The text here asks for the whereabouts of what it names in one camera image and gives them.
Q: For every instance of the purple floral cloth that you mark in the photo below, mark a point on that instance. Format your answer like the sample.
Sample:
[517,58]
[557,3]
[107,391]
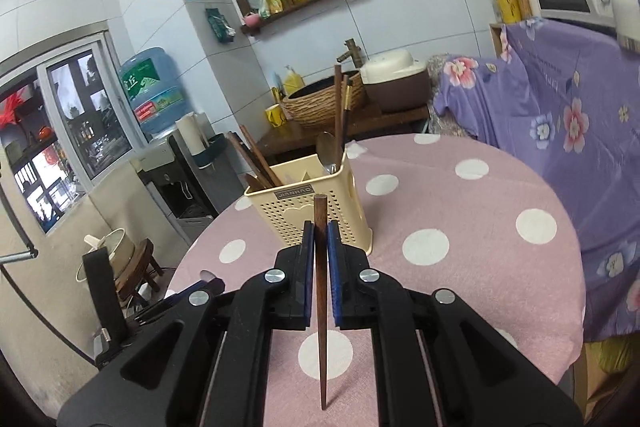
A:
[550,132]

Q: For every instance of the dark wooden cabinet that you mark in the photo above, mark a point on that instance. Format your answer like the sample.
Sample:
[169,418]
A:
[380,122]

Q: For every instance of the white kettle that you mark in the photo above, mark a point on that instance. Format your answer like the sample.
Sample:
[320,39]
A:
[627,12]

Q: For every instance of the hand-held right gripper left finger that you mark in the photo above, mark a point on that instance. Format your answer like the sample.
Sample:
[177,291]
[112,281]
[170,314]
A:
[308,257]

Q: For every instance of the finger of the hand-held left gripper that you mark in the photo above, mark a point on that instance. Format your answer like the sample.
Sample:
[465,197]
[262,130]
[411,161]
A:
[175,299]
[105,292]

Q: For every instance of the cardboard box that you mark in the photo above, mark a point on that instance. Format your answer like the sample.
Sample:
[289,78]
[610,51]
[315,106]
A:
[600,382]

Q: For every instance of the brown white rice cooker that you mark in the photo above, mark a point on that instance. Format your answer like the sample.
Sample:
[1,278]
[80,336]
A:
[395,79]

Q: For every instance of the woven basin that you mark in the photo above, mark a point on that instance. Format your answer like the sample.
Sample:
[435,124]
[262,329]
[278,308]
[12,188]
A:
[315,104]

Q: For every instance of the dark wooden spoon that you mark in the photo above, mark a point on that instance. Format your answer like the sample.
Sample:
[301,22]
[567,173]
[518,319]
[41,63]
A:
[254,183]

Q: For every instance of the aluminium framed window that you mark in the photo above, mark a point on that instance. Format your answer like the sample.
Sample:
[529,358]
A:
[75,122]

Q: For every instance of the beige plastic utensil holder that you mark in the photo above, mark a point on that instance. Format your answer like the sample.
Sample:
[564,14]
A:
[280,217]

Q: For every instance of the metal spoon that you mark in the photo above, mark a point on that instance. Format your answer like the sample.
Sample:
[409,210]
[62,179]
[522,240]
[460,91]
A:
[327,149]

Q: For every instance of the yellow soap bottle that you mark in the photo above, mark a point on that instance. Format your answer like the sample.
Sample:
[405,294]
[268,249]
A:
[293,83]

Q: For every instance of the metal rod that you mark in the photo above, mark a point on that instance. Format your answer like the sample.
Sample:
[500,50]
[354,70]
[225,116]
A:
[17,256]

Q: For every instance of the white paper cup stack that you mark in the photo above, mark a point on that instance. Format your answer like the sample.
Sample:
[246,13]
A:
[190,132]

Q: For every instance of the black gold banded chopstick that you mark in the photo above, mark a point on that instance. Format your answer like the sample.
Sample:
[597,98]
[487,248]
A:
[344,107]

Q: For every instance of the cream pot with lid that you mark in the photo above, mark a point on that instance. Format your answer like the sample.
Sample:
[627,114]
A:
[112,252]

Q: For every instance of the green packet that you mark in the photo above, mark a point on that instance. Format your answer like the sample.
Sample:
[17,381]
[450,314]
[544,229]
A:
[220,24]

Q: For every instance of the bronze faucet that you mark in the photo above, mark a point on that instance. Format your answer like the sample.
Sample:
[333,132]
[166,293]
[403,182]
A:
[350,52]

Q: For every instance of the brown wooden chopstick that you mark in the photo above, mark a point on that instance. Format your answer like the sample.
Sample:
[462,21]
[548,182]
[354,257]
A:
[247,157]
[337,107]
[321,307]
[260,154]

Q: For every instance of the pink small pot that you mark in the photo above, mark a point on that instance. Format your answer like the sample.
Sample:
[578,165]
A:
[251,20]

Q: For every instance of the round wooden stool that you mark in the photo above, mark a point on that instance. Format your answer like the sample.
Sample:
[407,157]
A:
[142,264]

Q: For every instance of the blue water bottle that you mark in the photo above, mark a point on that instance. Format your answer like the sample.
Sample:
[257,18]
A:
[150,92]

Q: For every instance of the yellow cup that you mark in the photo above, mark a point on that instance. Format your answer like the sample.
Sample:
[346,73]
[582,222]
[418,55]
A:
[275,115]

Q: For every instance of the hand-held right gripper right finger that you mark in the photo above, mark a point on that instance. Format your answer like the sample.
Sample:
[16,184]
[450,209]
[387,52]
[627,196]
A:
[334,262]

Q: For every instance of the white water dispenser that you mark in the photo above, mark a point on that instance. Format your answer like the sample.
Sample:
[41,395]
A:
[170,187]

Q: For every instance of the teal cup holder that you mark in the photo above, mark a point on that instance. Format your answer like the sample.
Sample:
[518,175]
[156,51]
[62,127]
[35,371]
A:
[210,154]

